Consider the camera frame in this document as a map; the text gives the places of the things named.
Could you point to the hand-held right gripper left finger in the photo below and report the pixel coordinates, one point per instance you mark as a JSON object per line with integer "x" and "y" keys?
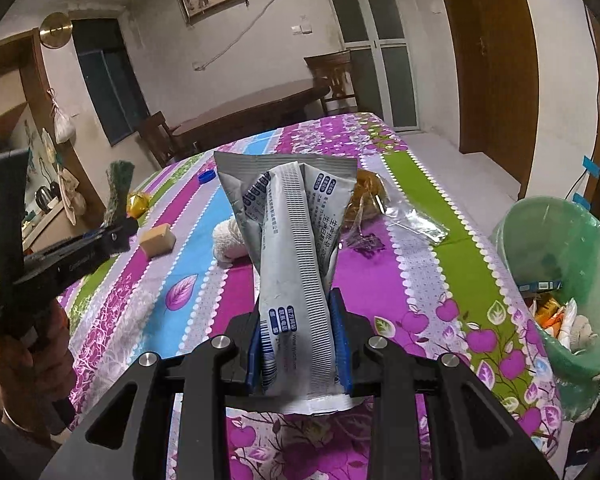
{"x": 252, "y": 360}

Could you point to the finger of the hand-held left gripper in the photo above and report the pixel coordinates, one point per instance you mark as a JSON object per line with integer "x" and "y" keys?
{"x": 125, "y": 226}
{"x": 112, "y": 245}

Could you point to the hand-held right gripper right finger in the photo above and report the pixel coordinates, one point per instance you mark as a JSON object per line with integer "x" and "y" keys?
{"x": 341, "y": 340}

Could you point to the dark green scouring pad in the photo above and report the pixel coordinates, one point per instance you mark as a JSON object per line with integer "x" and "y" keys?
{"x": 117, "y": 190}

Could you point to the white and blue plastic packet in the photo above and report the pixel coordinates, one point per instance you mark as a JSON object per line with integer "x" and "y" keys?
{"x": 290, "y": 260}

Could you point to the green plastic trash bin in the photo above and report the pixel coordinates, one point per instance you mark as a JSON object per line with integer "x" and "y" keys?
{"x": 590, "y": 385}

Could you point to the person's left forearm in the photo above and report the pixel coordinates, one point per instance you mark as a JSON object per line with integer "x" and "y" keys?
{"x": 5, "y": 440}

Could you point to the person's left hand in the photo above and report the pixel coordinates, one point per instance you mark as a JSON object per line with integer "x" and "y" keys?
{"x": 60, "y": 350}

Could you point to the gold foil ball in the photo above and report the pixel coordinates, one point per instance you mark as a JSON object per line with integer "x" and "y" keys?
{"x": 138, "y": 205}

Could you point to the yellow sponge with brown top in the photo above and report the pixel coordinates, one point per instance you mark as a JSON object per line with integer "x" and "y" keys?
{"x": 157, "y": 241}

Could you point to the hanging cloth bags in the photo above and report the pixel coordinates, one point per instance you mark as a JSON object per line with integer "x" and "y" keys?
{"x": 67, "y": 190}

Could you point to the kitchen counter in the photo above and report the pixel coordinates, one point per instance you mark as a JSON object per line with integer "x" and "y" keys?
{"x": 42, "y": 225}

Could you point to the black kettle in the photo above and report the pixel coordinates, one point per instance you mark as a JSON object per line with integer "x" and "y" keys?
{"x": 47, "y": 199}

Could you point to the striped floral tablecloth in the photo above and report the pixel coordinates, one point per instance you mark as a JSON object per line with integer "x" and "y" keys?
{"x": 405, "y": 285}

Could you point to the wooden chair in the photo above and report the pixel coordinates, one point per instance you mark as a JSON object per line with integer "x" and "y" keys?
{"x": 335, "y": 80}
{"x": 157, "y": 137}

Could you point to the blue bottle cap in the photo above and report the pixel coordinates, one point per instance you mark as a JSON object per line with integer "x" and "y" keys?
{"x": 207, "y": 176}

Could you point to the beige fluffy cloth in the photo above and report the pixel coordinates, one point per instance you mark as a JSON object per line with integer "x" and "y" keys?
{"x": 230, "y": 245}

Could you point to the hanging white bag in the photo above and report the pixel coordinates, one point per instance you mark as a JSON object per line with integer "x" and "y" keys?
{"x": 63, "y": 125}

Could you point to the gold bangle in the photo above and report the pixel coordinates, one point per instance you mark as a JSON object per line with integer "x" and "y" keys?
{"x": 17, "y": 422}

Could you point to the dark window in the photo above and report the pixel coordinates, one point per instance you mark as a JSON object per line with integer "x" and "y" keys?
{"x": 110, "y": 85}

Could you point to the amber bread in clear wrapper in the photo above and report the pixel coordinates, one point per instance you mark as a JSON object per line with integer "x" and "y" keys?
{"x": 365, "y": 200}

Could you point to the dark wooden dining table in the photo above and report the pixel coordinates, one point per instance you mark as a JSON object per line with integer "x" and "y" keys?
{"x": 250, "y": 110}

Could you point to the blue tape strip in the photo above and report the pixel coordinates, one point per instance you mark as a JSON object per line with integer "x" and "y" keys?
{"x": 592, "y": 165}
{"x": 582, "y": 200}

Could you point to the glass sliding door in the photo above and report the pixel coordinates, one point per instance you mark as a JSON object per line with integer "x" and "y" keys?
{"x": 380, "y": 35}

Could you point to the brown wooden door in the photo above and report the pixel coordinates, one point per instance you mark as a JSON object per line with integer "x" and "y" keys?
{"x": 490, "y": 60}

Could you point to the round gold wall plate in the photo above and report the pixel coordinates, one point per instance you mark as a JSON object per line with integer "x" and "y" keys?
{"x": 56, "y": 30}

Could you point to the white wall switch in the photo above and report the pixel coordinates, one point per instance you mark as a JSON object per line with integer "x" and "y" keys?
{"x": 301, "y": 26}

